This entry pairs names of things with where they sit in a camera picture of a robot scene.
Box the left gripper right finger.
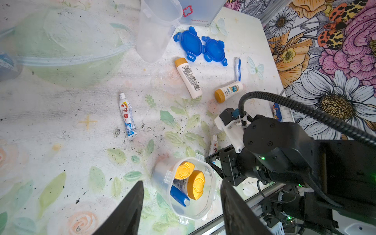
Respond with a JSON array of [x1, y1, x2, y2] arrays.
[[220, 180, 272, 235]]

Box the white bottle lying sideways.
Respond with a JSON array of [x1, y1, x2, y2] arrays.
[[214, 81, 244, 103]]

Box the white bottle back label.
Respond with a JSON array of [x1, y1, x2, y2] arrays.
[[174, 58, 203, 99]]

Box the white bottle teal label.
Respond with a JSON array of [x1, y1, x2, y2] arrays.
[[173, 170, 206, 200]]

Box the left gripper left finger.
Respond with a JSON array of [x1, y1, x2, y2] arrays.
[[94, 181, 145, 235]]

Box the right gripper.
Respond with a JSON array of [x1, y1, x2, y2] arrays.
[[206, 108, 317, 187]]

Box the white bottle barcode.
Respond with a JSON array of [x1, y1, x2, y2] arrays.
[[174, 161, 195, 180]]

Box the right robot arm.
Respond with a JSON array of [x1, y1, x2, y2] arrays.
[[206, 108, 376, 234]]

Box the toothpaste tube front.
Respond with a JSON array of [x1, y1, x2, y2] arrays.
[[209, 135, 218, 156]]

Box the clear plastic cup back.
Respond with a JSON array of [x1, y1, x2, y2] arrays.
[[136, 0, 183, 63]]

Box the small toothpaste tube left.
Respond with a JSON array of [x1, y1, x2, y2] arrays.
[[119, 93, 137, 140]]

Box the blue lid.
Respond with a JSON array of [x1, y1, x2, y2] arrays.
[[173, 26, 205, 62], [202, 36, 228, 66]]

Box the clear packet right edge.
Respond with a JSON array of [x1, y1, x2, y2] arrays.
[[273, 103, 295, 122]]

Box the silver metal first-aid case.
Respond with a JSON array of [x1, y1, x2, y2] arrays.
[[179, 0, 226, 26]]

